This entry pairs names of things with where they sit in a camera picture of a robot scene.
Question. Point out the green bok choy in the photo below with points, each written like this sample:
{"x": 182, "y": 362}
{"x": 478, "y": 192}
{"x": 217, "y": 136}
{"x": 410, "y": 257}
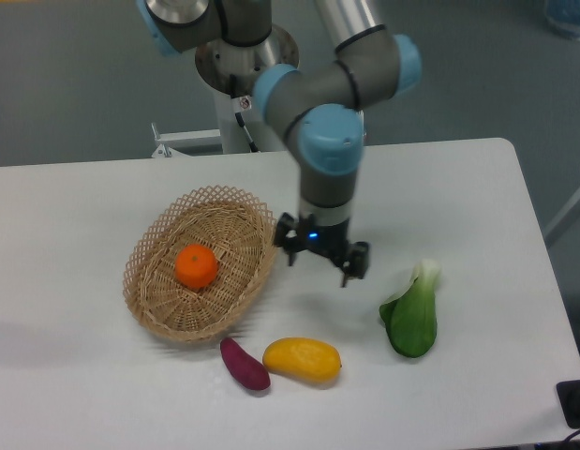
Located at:
{"x": 409, "y": 316}

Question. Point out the black device at table corner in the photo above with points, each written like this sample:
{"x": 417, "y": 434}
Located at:
{"x": 569, "y": 398}

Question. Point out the yellow mango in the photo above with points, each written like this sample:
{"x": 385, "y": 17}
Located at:
{"x": 303, "y": 358}

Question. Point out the orange fruit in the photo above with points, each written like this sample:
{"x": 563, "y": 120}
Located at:
{"x": 195, "y": 266}

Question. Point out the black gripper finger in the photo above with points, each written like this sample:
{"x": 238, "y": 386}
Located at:
{"x": 286, "y": 237}
{"x": 356, "y": 262}

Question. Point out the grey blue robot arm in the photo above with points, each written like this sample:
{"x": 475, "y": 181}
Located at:
{"x": 371, "y": 65}

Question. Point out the blue bag in background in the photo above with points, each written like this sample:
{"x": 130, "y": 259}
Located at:
{"x": 563, "y": 17}

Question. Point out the white frame at right edge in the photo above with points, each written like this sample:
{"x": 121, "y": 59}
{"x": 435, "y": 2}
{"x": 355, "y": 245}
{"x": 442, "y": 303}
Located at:
{"x": 562, "y": 220}

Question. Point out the woven wicker basket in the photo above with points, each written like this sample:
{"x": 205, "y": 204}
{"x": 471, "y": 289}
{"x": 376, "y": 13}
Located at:
{"x": 238, "y": 227}

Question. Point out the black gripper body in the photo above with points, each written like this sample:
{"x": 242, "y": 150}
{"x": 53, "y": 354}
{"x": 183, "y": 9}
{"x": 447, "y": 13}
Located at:
{"x": 329, "y": 242}

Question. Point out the purple sweet potato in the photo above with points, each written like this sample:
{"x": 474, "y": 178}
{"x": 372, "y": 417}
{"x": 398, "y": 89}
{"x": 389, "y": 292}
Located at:
{"x": 244, "y": 368}

